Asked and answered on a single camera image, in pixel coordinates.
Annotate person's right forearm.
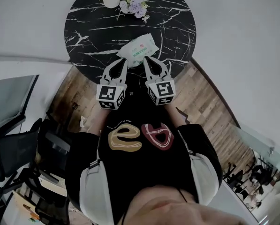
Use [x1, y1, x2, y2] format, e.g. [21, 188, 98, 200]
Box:
[164, 102, 190, 129]

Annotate purple artificial flower bunch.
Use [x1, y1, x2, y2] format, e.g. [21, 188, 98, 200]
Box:
[117, 0, 151, 24]

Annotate white box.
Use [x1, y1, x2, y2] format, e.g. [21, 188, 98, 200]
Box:
[38, 174, 68, 197]

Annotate clear glass partition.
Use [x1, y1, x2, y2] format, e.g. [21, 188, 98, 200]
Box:
[228, 122, 280, 173]

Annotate black mesh office chair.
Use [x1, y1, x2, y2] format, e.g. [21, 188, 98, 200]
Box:
[0, 118, 45, 184]

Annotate person's chin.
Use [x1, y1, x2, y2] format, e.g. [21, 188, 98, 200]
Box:
[123, 184, 257, 225]

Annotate grey shoulder strap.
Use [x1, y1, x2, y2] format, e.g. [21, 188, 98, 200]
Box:
[188, 149, 219, 206]
[79, 159, 113, 225]

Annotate person's black printed t-shirt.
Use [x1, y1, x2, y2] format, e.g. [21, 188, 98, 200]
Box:
[64, 75, 224, 225]

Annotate person's left forearm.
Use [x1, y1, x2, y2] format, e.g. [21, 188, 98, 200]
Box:
[91, 106, 111, 137]

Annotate black framed glass panel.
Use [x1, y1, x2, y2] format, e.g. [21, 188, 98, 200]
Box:
[0, 75, 40, 135]

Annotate white green wet wipes pack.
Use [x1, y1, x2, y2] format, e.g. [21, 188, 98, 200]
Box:
[116, 33, 159, 68]

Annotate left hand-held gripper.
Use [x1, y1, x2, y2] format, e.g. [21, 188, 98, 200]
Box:
[96, 58, 129, 111]

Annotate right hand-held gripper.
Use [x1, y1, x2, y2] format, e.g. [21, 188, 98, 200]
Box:
[143, 56, 176, 106]

